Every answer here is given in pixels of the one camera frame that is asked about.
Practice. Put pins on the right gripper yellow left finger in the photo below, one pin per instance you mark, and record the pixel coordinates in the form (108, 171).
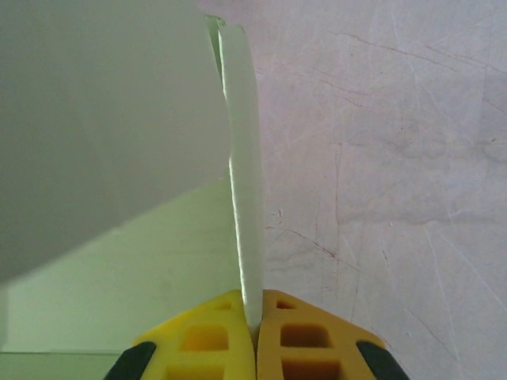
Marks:
(206, 344)

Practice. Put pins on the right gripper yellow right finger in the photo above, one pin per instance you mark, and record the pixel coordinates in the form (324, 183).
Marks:
(309, 344)

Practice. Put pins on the light green paper box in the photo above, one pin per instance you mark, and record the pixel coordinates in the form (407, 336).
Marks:
(119, 178)

